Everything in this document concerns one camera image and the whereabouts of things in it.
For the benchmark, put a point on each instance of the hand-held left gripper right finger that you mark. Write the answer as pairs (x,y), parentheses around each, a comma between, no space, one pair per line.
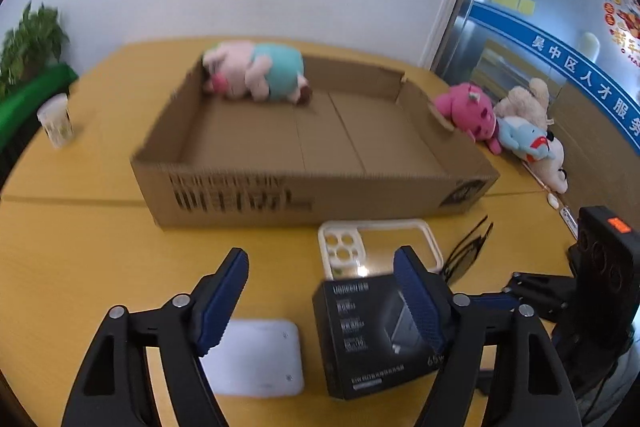
(420,302)

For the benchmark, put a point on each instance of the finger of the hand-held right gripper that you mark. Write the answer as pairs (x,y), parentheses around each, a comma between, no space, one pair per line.
(495,302)
(542,294)

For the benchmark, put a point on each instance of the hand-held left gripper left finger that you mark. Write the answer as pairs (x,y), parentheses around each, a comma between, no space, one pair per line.
(225,299)

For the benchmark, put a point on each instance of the black sunglasses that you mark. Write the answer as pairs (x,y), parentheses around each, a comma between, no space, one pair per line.
(462,264)

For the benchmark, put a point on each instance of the black charger box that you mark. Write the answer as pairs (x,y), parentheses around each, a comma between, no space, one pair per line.
(360,332)

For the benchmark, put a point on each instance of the white power bank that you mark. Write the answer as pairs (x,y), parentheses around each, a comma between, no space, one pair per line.
(260,357)

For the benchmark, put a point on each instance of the cream clear phone case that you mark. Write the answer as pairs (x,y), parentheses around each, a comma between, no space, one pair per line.
(345,252)

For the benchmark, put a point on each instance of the brown cardboard box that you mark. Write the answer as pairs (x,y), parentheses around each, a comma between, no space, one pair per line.
(325,132)

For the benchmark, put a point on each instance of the small white eraser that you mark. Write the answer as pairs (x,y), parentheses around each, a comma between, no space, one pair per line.
(553,200)

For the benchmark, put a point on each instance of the white dog plush toy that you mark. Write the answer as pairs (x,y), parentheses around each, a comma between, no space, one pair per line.
(552,162)

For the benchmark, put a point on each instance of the blue shark plush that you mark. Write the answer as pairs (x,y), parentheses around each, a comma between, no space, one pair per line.
(520,137)

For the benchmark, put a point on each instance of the beige teddy plush toy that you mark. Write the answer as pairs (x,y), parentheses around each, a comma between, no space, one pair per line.
(525,104)

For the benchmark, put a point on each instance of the pink bear plush toy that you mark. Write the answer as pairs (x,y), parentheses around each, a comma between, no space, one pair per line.
(470,112)

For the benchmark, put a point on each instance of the blue window banner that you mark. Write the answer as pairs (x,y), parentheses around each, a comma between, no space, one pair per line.
(550,52)

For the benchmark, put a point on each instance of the pink pig plush toy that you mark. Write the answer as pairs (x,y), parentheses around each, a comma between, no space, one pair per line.
(270,67)

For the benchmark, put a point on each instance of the printed paper cup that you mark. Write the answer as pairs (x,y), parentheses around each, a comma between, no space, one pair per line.
(56,119)

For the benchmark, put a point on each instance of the green potted plant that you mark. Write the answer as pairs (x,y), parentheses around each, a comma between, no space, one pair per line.
(30,42)

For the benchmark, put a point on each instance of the glass partition with metal frame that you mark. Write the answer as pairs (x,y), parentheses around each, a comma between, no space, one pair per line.
(450,7)

